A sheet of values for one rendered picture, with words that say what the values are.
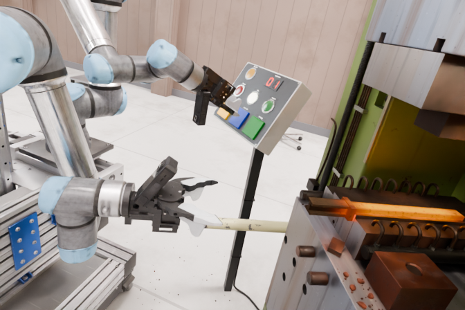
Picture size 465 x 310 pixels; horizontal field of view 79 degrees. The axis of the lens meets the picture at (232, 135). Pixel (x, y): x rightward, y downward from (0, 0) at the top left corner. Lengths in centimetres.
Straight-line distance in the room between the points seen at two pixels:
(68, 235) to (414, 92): 72
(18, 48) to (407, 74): 65
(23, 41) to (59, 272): 121
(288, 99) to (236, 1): 350
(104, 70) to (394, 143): 83
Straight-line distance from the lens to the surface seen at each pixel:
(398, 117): 92
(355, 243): 73
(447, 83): 61
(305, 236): 81
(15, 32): 53
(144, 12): 513
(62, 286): 153
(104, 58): 81
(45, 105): 69
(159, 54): 77
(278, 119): 100
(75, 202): 63
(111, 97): 116
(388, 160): 97
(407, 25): 68
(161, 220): 63
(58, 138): 71
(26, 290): 156
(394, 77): 67
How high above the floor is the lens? 136
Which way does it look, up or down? 22 degrees down
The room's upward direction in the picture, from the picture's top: 10 degrees clockwise
